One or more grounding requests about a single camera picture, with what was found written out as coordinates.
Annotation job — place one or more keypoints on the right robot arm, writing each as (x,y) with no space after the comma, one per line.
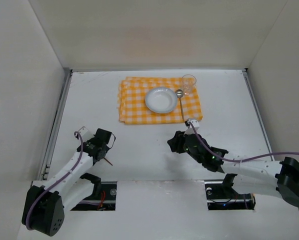
(273,178)

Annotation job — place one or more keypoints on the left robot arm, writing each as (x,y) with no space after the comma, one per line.
(73,187)

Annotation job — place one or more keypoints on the yellow white checkered cloth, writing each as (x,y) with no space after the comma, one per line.
(132,106)

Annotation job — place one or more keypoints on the white ceramic plate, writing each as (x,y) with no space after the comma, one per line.
(161,100)

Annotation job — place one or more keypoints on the clear drinking glass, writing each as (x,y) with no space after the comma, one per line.
(188,83)

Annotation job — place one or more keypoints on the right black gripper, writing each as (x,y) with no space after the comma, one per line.
(180,141)

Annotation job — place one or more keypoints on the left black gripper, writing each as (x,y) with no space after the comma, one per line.
(103,152)

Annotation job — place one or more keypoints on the silver spoon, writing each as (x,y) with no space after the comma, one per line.
(179,93)

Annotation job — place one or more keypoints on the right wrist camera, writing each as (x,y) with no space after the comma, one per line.
(192,123)

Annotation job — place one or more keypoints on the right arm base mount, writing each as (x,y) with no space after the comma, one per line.
(220,195)

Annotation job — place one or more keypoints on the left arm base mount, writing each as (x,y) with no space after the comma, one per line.
(102,198)

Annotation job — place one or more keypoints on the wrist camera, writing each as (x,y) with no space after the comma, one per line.
(85,133)
(192,123)

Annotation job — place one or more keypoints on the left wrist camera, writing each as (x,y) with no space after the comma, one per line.
(85,133)

